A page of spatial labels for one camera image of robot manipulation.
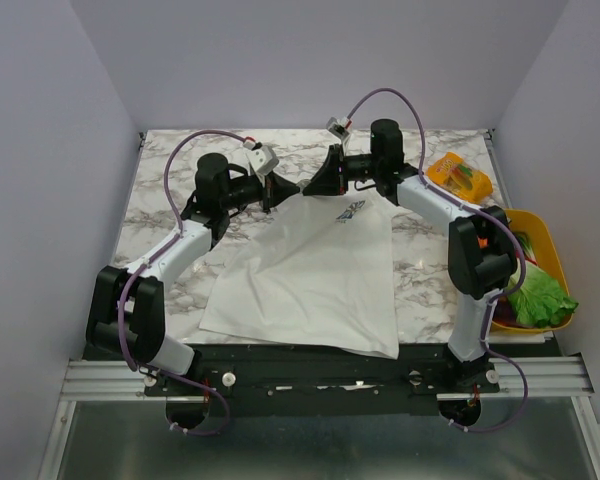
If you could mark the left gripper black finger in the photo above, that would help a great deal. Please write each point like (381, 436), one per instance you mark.
(272, 200)
(278, 187)

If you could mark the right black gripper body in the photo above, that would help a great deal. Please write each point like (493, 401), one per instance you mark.
(339, 170)

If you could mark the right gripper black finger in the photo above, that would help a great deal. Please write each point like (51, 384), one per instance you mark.
(323, 189)
(328, 176)

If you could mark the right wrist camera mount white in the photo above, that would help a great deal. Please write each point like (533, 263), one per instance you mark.
(341, 129)

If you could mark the toy napa cabbage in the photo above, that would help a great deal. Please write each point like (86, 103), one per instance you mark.
(540, 302)

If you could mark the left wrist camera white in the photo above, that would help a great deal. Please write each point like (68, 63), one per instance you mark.
(262, 160)

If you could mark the aluminium rail frame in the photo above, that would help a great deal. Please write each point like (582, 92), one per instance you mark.
(111, 381)

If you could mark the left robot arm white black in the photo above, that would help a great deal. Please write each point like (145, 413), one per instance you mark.
(127, 312)

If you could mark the white t-shirt with flower print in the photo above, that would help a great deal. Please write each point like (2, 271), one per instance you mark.
(320, 274)

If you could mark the yellow plastic basket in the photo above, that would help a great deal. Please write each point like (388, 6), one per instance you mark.
(544, 256)

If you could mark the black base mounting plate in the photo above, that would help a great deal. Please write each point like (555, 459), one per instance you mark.
(259, 380)

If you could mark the toy purple eggplant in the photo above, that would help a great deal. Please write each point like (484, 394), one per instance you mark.
(504, 314)

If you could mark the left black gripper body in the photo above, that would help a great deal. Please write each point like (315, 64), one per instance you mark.
(244, 193)

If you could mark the toy green onion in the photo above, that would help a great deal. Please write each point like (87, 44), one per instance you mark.
(524, 241)

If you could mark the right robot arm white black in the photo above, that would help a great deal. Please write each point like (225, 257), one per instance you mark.
(482, 252)

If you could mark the orange candy bag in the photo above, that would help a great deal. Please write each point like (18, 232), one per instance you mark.
(457, 177)

